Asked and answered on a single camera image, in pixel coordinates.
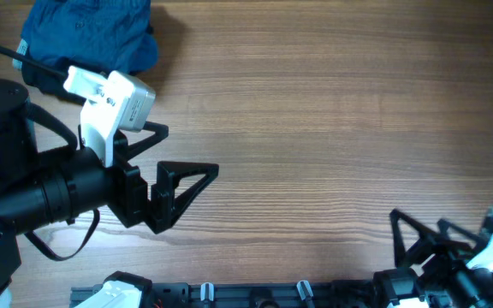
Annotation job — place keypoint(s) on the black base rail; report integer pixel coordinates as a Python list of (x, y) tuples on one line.
[(329, 294)]

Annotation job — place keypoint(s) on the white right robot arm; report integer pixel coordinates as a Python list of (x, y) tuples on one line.
[(395, 287)]

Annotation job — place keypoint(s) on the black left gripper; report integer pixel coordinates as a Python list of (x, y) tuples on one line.
[(164, 206)]

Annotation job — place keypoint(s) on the grey folded garment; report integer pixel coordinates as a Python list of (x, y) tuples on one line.
[(22, 50)]

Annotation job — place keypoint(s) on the dark blue denim shorts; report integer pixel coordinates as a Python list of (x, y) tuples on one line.
[(106, 35)]

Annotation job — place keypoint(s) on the black folded garment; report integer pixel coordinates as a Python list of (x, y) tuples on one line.
[(48, 83)]

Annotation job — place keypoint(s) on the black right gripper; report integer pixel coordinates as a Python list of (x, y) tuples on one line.
[(448, 257)]

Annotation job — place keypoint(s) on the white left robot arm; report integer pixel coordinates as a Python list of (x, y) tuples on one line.
[(48, 174)]

